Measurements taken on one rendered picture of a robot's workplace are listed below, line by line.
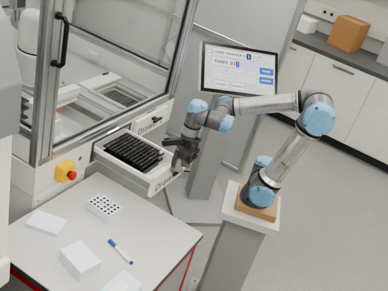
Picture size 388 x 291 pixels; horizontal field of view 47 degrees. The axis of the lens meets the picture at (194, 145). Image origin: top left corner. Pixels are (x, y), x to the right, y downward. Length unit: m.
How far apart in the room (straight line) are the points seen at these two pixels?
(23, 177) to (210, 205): 1.73
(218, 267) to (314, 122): 0.98
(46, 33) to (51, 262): 0.78
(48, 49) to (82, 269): 0.74
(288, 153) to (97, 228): 0.81
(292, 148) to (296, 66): 2.97
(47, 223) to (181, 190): 1.69
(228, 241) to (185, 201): 1.07
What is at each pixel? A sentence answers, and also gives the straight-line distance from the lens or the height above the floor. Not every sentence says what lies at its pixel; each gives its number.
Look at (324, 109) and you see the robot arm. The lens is 1.70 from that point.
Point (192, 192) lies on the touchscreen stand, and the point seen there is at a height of 0.10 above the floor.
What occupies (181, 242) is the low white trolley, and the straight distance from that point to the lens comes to 1.85.
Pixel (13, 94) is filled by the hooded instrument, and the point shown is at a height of 1.48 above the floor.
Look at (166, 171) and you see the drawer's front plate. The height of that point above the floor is 0.92.
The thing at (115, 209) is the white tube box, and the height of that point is 0.79.
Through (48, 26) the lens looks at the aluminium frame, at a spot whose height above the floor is 1.50.
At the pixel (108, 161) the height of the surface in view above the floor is 0.87.
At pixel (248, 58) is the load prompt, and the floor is 1.15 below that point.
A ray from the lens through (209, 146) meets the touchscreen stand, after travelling 3.02.
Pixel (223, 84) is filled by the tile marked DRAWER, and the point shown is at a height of 1.00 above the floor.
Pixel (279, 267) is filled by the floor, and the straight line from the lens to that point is 3.10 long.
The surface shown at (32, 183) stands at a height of 0.87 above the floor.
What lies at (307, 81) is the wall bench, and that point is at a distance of 4.72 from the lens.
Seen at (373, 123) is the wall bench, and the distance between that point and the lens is 4.67.
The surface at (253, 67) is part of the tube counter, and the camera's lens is 2.83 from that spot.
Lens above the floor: 2.01
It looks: 30 degrees down
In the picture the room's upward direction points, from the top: 16 degrees clockwise
